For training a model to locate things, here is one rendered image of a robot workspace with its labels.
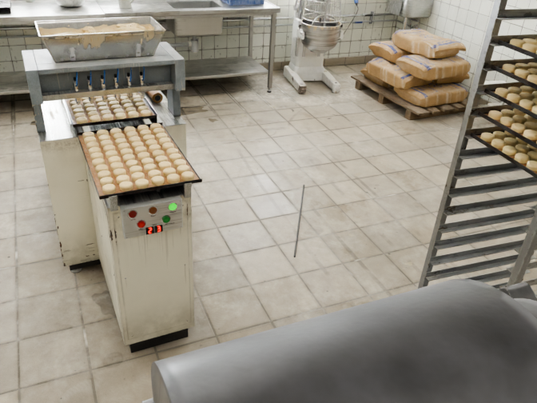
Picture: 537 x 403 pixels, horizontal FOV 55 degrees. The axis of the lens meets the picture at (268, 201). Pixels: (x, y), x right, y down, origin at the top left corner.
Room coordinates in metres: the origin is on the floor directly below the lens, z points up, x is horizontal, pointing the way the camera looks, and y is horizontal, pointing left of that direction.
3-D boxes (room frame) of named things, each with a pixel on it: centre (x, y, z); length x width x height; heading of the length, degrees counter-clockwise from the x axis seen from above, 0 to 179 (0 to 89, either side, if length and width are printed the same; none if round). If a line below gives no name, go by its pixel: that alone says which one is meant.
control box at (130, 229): (1.72, 0.46, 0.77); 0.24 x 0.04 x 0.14; 117
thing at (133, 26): (2.50, 0.85, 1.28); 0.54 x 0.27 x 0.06; 117
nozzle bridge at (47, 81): (2.50, 0.85, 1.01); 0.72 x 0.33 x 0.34; 117
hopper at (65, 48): (2.50, 0.85, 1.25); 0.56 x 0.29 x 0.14; 117
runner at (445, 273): (2.01, -1.06, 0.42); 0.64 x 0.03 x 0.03; 111
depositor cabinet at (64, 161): (2.92, 1.06, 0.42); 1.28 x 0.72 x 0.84; 27
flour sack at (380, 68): (5.41, -1.29, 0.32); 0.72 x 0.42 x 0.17; 29
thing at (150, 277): (2.05, 0.62, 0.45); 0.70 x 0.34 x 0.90; 27
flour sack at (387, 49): (5.74, -1.39, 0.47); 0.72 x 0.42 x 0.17; 115
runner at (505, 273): (2.01, -1.06, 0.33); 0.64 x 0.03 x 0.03; 111
